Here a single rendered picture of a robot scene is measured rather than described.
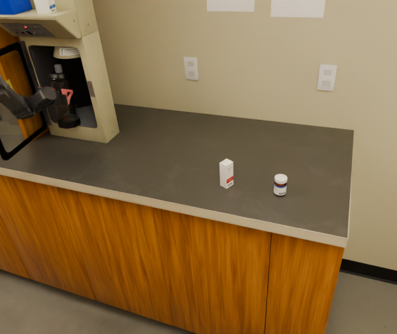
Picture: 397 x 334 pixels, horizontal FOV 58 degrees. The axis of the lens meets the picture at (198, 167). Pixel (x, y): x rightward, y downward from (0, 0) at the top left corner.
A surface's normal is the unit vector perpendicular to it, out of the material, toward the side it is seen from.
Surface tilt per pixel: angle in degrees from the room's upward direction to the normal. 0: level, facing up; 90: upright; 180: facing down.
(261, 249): 90
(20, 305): 0
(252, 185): 1
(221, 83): 90
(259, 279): 90
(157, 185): 0
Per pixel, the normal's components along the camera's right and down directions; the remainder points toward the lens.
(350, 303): -0.06, -0.83
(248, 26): -0.36, 0.54
